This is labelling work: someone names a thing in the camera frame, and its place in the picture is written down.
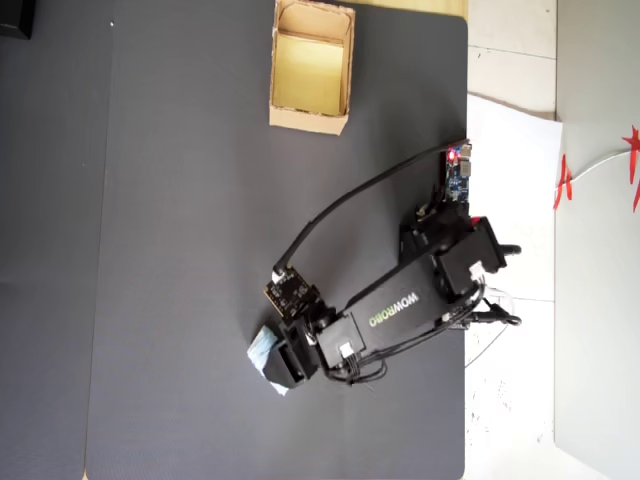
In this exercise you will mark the small wrist camera board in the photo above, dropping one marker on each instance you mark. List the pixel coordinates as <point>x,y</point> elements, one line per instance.
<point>291,294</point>

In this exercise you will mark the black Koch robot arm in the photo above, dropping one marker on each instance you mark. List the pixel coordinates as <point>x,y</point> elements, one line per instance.
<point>400,310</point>

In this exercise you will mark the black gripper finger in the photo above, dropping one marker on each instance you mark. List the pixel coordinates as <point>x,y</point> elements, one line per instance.
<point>291,332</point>
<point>279,370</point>

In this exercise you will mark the blue controller circuit board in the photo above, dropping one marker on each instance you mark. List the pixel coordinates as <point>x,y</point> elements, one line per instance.
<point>457,175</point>

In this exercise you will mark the dark grey side mat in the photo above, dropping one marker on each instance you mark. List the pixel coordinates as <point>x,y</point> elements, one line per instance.
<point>50,250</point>

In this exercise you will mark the light blue cloth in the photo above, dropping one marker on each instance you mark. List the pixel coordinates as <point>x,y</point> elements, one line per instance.
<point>260,350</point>

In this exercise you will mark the white paper sheet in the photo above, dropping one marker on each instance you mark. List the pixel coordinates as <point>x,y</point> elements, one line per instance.
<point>515,155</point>

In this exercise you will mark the black power plug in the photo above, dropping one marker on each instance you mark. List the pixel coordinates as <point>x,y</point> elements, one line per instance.
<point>495,316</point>

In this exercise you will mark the large black table mat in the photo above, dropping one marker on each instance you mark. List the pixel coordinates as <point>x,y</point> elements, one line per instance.
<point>200,200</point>

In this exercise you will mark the grey board panel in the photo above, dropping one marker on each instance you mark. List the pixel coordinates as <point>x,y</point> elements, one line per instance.
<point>595,350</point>

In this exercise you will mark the open cardboard box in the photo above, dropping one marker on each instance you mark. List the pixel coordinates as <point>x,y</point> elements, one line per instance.
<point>310,70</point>

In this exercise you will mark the black box corner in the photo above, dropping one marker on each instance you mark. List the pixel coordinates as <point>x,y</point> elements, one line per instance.
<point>15,17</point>

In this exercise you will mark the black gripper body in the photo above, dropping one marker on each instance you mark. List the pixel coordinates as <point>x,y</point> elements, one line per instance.
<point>306,357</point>

